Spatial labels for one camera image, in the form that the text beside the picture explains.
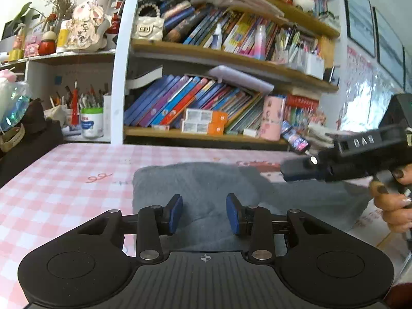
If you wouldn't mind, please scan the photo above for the red hanging tassel figure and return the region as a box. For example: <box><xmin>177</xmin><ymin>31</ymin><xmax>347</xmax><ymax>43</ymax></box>
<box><xmin>71</xmin><ymin>82</ymin><xmax>81</xmax><ymax>126</ymax></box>

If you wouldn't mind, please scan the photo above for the grey sweater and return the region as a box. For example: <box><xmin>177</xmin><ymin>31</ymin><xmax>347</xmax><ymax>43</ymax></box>
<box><xmin>132</xmin><ymin>162</ymin><xmax>374</xmax><ymax>253</ymax></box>

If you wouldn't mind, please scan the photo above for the pink checked cartoon table mat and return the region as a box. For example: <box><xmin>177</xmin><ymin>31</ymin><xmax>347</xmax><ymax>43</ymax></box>
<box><xmin>0</xmin><ymin>142</ymin><xmax>412</xmax><ymax>309</ymax></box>

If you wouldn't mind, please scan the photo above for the bunch of pencils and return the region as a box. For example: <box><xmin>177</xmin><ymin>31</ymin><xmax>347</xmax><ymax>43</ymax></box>
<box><xmin>66</xmin><ymin>84</ymin><xmax>110</xmax><ymax>110</ymax></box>

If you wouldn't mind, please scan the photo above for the colourful paper flower bouquet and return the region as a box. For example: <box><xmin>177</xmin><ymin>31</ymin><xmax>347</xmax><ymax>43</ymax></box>
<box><xmin>299</xmin><ymin>109</ymin><xmax>326</xmax><ymax>127</ymax></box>

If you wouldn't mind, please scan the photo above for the white ceramic vase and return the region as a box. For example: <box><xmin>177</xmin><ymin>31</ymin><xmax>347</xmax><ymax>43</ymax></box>
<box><xmin>93</xmin><ymin>0</ymin><xmax>113</xmax><ymax>52</ymax></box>

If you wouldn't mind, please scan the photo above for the row of colourful paperback books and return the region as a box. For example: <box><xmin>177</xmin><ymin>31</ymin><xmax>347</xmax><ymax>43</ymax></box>
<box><xmin>162</xmin><ymin>2</ymin><xmax>281</xmax><ymax>60</ymax></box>

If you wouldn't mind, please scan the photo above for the pastel pink and blue bottle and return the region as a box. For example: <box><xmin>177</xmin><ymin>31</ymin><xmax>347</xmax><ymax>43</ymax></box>
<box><xmin>254</xmin><ymin>25</ymin><xmax>267</xmax><ymax>60</ymax></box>

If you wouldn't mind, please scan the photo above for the pink spray bottle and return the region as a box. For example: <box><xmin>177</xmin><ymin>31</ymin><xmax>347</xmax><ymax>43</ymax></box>
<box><xmin>13</xmin><ymin>24</ymin><xmax>27</xmax><ymax>51</ymax></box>

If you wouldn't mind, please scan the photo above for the person's right hand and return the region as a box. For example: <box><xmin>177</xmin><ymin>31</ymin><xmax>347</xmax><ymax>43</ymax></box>
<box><xmin>370</xmin><ymin>168</ymin><xmax>412</xmax><ymax>234</ymax></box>

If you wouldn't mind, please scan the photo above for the row of leaning picture books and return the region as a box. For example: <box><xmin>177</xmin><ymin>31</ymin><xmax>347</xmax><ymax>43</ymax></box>
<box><xmin>124</xmin><ymin>74</ymin><xmax>268</xmax><ymax>134</ymax></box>

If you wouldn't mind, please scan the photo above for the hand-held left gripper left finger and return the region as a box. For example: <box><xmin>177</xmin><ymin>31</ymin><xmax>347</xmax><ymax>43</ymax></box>
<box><xmin>77</xmin><ymin>194</ymin><xmax>183</xmax><ymax>262</ymax></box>

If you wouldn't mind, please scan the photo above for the green leaf plant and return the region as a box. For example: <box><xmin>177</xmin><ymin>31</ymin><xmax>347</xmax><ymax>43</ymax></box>
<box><xmin>2</xmin><ymin>2</ymin><xmax>43</xmax><ymax>40</ymax></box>

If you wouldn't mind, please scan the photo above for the row of yellow books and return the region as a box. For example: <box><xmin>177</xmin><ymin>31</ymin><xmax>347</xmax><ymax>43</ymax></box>
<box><xmin>319</xmin><ymin>37</ymin><xmax>336</xmax><ymax>69</ymax></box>

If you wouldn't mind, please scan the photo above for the red and white figure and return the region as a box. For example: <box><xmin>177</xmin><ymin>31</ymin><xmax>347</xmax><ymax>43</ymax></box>
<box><xmin>106</xmin><ymin>13</ymin><xmax>121</xmax><ymax>51</ymax></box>

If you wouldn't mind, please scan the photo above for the beige tape roll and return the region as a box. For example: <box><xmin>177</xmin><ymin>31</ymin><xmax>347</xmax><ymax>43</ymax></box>
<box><xmin>0</xmin><ymin>125</ymin><xmax>26</xmax><ymax>152</ymax></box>

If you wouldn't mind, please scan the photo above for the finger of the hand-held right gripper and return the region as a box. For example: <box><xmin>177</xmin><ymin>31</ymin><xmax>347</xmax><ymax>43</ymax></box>
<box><xmin>280</xmin><ymin>154</ymin><xmax>332</xmax><ymax>182</ymax></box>

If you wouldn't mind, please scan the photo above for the black side table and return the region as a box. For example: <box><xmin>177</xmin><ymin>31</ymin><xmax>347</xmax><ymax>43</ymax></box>
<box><xmin>0</xmin><ymin>117</ymin><xmax>64</xmax><ymax>185</ymax></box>

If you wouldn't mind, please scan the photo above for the white quilted handbag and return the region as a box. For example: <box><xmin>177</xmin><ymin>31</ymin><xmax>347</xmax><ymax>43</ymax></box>
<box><xmin>133</xmin><ymin>2</ymin><xmax>165</xmax><ymax>41</ymax></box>

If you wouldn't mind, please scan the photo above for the white side shelf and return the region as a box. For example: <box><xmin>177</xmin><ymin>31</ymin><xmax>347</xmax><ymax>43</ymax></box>
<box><xmin>0</xmin><ymin>50</ymin><xmax>116</xmax><ymax>144</ymax></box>

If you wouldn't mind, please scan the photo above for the white cloth pencil holder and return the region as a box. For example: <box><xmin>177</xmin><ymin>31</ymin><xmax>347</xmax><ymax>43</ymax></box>
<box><xmin>43</xmin><ymin>96</ymin><xmax>70</xmax><ymax>128</ymax></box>

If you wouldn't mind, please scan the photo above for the pink sticker cup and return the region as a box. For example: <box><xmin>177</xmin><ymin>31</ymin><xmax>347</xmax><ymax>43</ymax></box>
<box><xmin>260</xmin><ymin>95</ymin><xmax>287</xmax><ymax>141</ymax></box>

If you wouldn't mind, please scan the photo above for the pink wall poster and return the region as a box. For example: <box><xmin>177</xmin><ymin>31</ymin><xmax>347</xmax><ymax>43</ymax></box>
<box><xmin>338</xmin><ymin>47</ymin><xmax>412</xmax><ymax>133</ymax></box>

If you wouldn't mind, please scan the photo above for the iridescent plastic bag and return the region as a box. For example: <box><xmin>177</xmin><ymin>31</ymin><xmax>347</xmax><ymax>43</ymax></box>
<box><xmin>0</xmin><ymin>80</ymin><xmax>33</xmax><ymax>133</ymax></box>

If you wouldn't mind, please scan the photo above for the yellow bottle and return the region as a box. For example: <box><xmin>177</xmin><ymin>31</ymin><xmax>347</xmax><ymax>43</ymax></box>
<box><xmin>56</xmin><ymin>29</ymin><xmax>70</xmax><ymax>53</ymax></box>

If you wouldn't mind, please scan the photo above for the framed wall picture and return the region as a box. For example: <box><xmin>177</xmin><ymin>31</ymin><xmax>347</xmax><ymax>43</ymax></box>
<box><xmin>340</xmin><ymin>0</ymin><xmax>377</xmax><ymax>59</ymax></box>
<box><xmin>373</xmin><ymin>6</ymin><xmax>405</xmax><ymax>88</ymax></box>

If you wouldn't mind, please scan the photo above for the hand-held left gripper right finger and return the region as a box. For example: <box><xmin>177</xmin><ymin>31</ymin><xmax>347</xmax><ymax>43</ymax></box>
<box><xmin>226</xmin><ymin>193</ymin><xmax>335</xmax><ymax>262</ymax></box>

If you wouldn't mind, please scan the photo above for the white and wooden bookshelf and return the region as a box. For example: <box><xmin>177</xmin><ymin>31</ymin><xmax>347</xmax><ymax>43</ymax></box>
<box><xmin>111</xmin><ymin>0</ymin><xmax>342</xmax><ymax>146</ymax></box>

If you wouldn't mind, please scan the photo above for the pink box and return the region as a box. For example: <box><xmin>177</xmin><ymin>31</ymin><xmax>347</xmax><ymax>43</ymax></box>
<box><xmin>24</xmin><ymin>34</ymin><xmax>42</xmax><ymax>58</ymax></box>

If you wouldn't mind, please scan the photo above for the bunch of pens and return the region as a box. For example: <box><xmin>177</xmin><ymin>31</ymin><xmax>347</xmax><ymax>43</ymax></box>
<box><xmin>273</xmin><ymin>22</ymin><xmax>320</xmax><ymax>65</ymax></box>

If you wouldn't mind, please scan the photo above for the white pen holder box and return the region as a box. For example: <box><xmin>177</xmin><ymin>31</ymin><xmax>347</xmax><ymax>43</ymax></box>
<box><xmin>304</xmin><ymin>51</ymin><xmax>325</xmax><ymax>80</ymax></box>

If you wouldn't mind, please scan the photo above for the black smartphone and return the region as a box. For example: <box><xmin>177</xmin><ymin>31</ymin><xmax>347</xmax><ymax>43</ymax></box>
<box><xmin>281</xmin><ymin>121</ymin><xmax>310</xmax><ymax>154</ymax></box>

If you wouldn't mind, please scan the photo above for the thick white-paged book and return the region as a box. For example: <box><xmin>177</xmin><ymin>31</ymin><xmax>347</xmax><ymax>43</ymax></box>
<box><xmin>127</xmin><ymin>66</ymin><xmax>163</xmax><ymax>89</ymax></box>

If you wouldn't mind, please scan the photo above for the stack of papers and notebooks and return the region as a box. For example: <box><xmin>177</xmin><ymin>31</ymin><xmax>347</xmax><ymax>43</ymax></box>
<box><xmin>307</xmin><ymin>124</ymin><xmax>342</xmax><ymax>150</ymax></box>

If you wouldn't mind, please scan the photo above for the white and orange box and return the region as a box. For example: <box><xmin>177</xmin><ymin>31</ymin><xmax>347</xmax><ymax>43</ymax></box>
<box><xmin>182</xmin><ymin>109</ymin><xmax>228</xmax><ymax>123</ymax></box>
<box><xmin>181</xmin><ymin>121</ymin><xmax>225</xmax><ymax>136</ymax></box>

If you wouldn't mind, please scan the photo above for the red round jar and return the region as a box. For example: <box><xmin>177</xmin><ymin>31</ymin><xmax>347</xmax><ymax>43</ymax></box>
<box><xmin>38</xmin><ymin>30</ymin><xmax>58</xmax><ymax>56</ymax></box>

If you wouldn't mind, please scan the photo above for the thick red dictionary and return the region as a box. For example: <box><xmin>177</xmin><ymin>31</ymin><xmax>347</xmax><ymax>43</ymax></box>
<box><xmin>285</xmin><ymin>95</ymin><xmax>320</xmax><ymax>110</ymax></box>

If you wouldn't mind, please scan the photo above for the stack of loose papers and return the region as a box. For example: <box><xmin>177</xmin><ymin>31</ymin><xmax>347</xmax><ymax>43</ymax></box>
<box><xmin>215</xmin><ymin>0</ymin><xmax>286</xmax><ymax>19</ymax></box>

